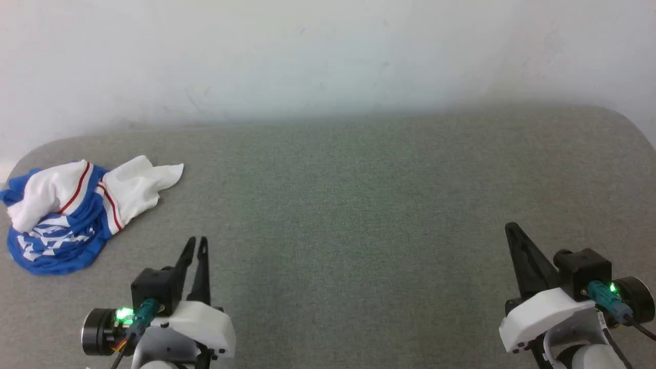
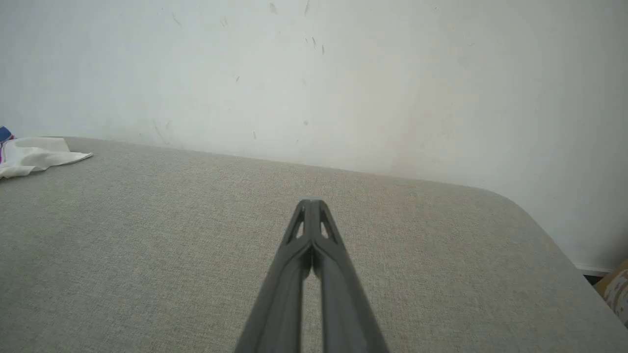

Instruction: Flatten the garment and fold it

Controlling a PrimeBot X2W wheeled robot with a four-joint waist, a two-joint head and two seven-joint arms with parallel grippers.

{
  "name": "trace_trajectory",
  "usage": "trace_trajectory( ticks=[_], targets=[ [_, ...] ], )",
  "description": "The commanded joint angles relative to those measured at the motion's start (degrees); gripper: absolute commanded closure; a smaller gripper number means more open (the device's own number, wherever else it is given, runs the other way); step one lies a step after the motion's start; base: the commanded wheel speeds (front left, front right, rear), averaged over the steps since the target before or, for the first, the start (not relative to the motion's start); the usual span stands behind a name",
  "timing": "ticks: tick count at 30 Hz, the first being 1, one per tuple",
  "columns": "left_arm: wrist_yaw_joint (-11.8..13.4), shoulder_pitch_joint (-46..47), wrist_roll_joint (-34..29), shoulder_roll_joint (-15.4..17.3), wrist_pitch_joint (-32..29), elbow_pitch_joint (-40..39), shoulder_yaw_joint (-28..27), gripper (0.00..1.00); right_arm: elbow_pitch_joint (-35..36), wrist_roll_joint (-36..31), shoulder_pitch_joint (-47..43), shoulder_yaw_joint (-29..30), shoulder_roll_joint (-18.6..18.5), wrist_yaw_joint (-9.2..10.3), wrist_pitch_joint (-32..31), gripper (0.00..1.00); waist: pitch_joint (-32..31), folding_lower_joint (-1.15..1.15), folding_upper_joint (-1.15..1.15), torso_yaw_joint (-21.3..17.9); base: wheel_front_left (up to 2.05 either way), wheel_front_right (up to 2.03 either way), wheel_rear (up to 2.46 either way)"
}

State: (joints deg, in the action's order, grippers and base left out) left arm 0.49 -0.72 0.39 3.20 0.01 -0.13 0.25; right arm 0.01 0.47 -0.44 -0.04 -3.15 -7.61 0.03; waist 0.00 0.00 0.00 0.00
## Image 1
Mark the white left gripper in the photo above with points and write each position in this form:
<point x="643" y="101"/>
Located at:
<point x="205" y="325"/>

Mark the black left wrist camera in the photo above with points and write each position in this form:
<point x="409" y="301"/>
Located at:
<point x="154" y="289"/>

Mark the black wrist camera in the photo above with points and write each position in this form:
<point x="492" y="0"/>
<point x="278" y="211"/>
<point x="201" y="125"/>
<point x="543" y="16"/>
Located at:
<point x="584" y="271"/>
<point x="154" y="289"/>

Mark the grey fabric sofa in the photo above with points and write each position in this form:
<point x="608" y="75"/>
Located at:
<point x="333" y="205"/>

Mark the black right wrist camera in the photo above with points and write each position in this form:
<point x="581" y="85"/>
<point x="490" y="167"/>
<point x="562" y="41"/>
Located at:
<point x="584" y="271"/>

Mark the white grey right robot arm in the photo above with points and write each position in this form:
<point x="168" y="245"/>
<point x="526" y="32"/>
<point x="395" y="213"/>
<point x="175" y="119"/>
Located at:
<point x="594" y="356"/>

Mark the blue white basketball jersey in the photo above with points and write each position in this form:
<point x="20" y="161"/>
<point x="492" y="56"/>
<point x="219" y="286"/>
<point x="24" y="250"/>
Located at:
<point x="51" y="189"/>

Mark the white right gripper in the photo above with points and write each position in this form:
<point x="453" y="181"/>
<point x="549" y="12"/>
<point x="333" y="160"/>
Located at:
<point x="538" y="318"/>

